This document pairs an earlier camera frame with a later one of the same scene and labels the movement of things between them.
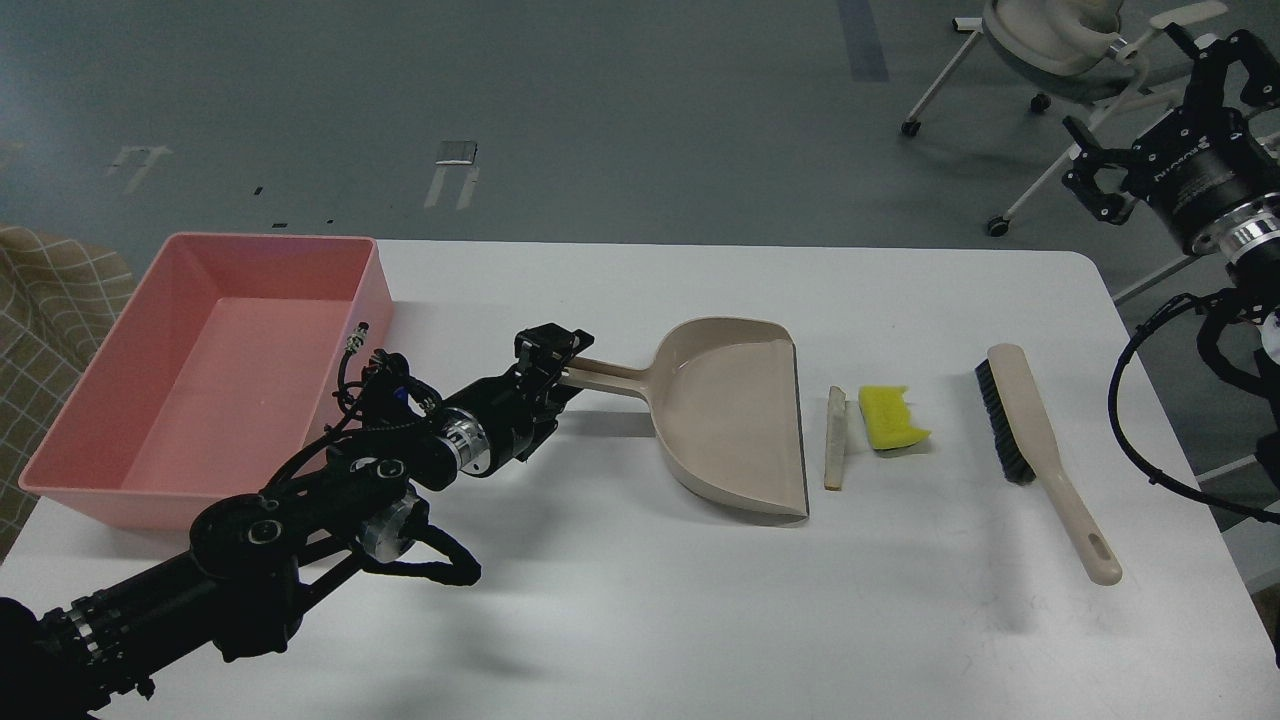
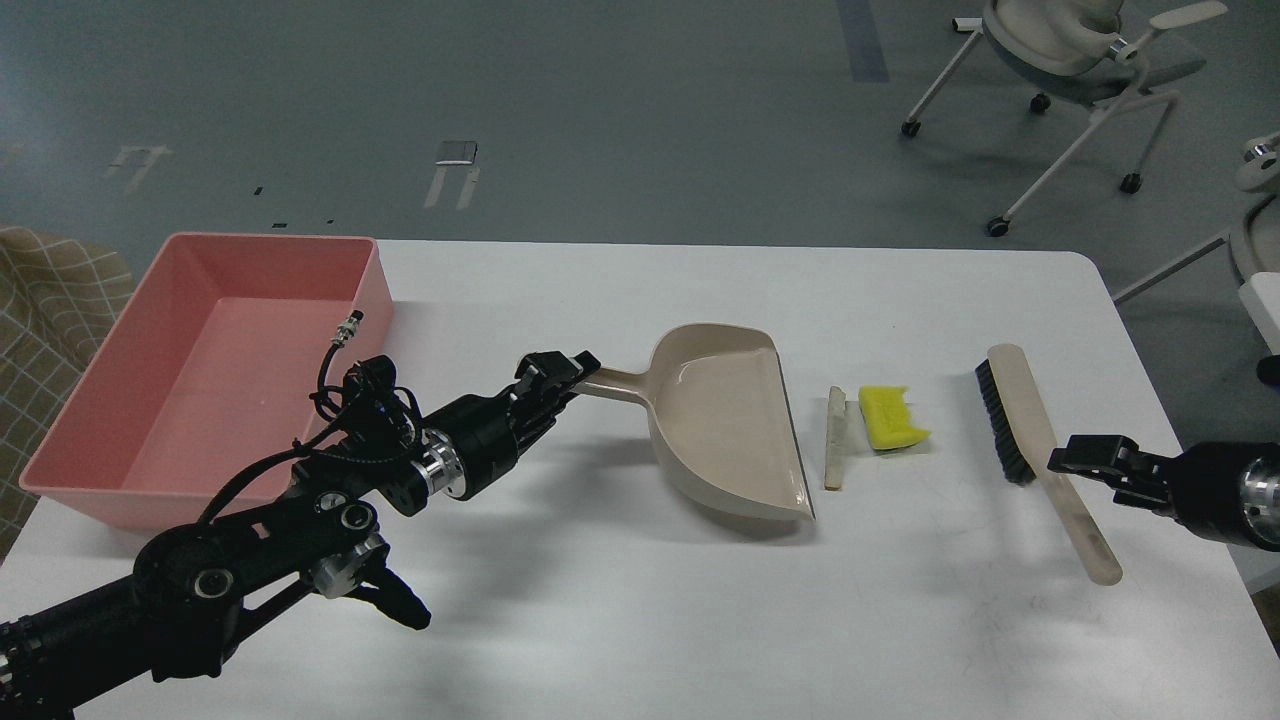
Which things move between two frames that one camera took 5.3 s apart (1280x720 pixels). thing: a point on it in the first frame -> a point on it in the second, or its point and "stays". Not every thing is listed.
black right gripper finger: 1083,181 -> 1109,456
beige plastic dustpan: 727,400 stays
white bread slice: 835,438 stays
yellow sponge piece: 887,417 stays
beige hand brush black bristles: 1028,453 stays
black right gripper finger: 1206,87 -> 1152,492
